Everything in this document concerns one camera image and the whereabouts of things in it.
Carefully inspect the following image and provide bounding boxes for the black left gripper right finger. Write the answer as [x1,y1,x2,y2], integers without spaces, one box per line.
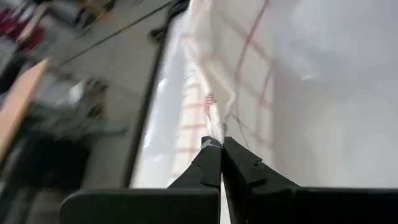
[222,136,398,224]

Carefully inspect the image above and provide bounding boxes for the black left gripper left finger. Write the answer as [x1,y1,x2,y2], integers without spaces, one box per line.
[60,136,223,224]

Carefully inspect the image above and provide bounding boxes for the white red-checked towel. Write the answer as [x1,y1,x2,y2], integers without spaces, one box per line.
[178,0,279,170]

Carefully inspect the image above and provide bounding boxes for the wooden table side board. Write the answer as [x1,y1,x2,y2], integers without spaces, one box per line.
[0,57,51,158]

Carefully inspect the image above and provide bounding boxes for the black table frame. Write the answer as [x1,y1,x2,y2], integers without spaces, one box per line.
[121,0,191,189]

